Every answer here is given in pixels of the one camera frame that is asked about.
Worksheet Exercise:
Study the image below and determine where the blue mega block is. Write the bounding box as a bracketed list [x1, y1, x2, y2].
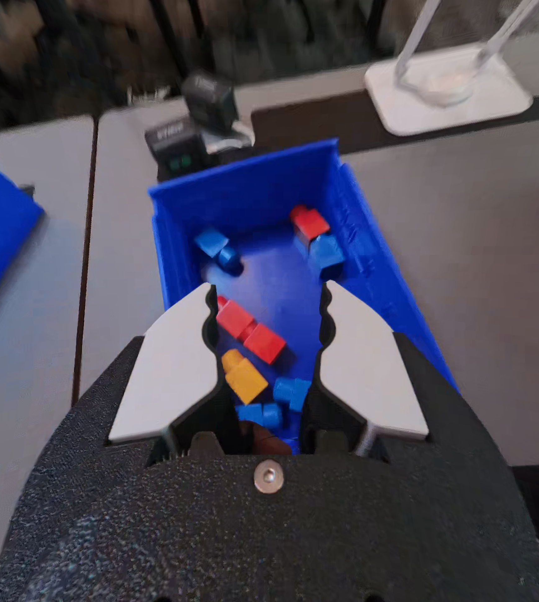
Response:
[236, 402, 284, 430]
[305, 233, 346, 281]
[272, 376, 313, 413]
[193, 227, 245, 277]

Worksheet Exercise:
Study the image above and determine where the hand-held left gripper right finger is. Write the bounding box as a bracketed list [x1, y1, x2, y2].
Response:
[305, 281, 429, 454]

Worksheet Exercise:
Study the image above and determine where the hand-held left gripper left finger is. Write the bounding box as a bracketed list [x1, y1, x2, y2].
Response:
[109, 283, 235, 454]

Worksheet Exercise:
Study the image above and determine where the black charger box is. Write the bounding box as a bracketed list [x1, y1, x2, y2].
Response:
[144, 118, 210, 183]

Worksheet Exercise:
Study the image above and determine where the orange mega block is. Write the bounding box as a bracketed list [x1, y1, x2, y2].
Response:
[221, 348, 270, 406]

